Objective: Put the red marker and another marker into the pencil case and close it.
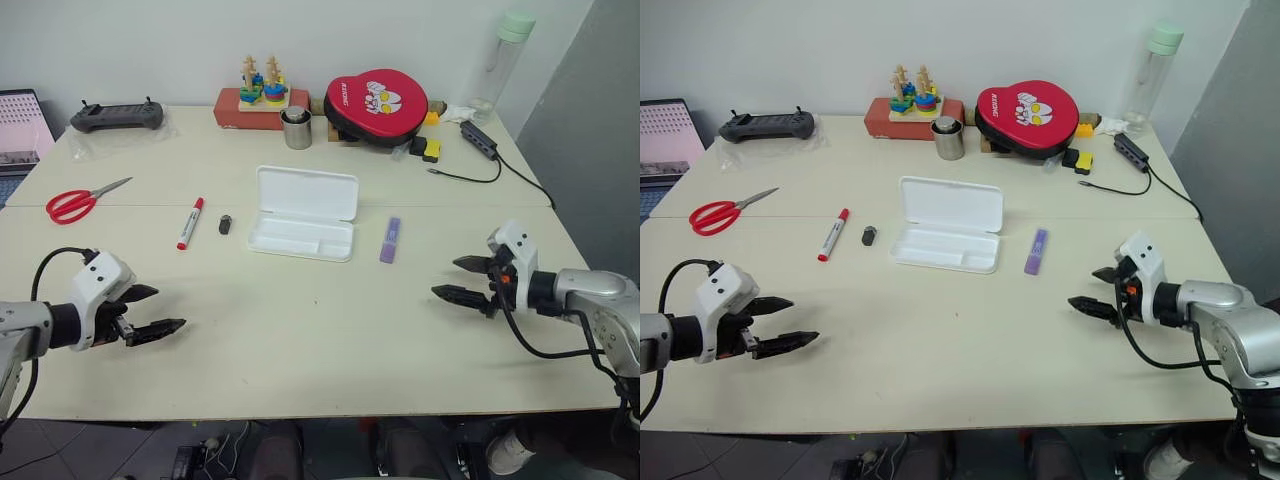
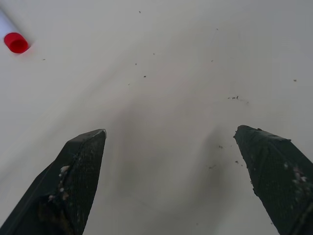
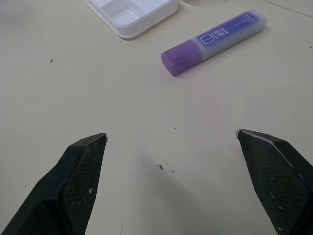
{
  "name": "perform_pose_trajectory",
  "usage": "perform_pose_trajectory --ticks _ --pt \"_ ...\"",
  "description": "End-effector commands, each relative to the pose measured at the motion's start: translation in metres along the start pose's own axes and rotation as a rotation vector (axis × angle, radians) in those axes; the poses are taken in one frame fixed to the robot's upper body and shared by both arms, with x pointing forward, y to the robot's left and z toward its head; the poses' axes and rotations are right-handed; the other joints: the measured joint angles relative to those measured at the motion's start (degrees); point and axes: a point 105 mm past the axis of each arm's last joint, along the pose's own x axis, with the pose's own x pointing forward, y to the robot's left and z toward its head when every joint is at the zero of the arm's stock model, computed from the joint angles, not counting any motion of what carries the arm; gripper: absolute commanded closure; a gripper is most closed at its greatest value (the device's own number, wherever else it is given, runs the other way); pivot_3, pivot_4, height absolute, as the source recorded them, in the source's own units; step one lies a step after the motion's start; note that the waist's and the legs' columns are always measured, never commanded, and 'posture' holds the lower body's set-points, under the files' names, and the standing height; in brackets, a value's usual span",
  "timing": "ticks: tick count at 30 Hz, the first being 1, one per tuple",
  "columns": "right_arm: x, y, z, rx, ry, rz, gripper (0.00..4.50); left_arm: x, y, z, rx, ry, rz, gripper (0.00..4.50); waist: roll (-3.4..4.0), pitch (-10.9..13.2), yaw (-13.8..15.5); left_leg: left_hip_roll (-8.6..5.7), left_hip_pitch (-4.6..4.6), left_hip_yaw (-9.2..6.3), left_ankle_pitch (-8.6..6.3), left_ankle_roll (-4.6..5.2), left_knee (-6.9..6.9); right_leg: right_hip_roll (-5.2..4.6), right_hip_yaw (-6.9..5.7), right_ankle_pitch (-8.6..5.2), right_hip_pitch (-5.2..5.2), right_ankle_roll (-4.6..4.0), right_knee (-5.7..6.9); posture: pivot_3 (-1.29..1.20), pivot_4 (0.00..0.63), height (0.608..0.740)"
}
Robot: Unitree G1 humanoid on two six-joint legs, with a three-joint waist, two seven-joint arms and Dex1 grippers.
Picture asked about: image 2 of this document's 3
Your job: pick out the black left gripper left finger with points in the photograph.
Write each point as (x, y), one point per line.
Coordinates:
(73, 186)

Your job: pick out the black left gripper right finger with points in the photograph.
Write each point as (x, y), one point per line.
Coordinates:
(276, 176)

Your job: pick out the white marker with red cap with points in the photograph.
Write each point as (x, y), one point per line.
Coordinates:
(15, 41)

